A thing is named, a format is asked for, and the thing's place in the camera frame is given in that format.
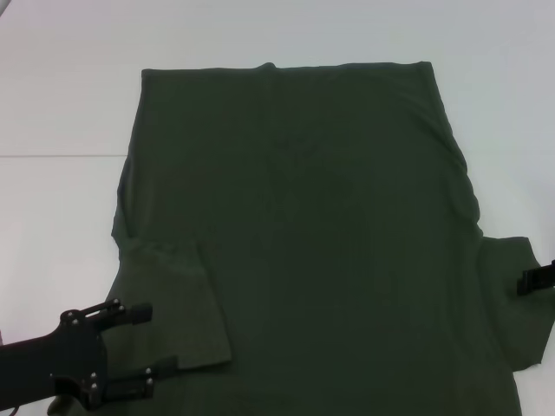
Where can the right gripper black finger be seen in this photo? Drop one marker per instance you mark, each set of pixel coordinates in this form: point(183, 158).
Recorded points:
point(537, 279)

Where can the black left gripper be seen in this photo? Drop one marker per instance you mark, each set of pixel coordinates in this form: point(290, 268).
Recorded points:
point(52, 359)

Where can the dark green shirt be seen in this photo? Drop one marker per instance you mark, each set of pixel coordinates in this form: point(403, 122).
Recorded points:
point(303, 216)

